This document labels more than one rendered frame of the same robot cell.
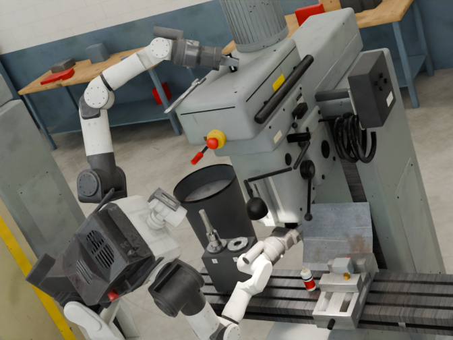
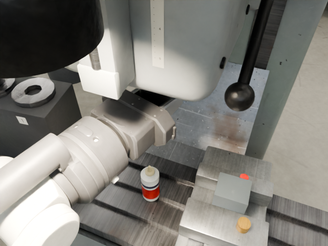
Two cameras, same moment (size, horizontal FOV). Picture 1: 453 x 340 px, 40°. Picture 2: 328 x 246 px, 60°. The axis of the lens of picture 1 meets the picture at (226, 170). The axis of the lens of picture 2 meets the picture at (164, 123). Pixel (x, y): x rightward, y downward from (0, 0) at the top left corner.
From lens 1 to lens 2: 1.98 m
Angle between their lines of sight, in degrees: 24
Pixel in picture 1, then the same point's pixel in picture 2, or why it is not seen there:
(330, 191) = not seen: hidden behind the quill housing
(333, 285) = (211, 237)
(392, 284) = (297, 229)
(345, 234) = (212, 108)
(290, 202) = (207, 23)
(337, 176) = not seen: hidden behind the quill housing
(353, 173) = (273, 13)
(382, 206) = (286, 83)
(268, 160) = not seen: outside the picture
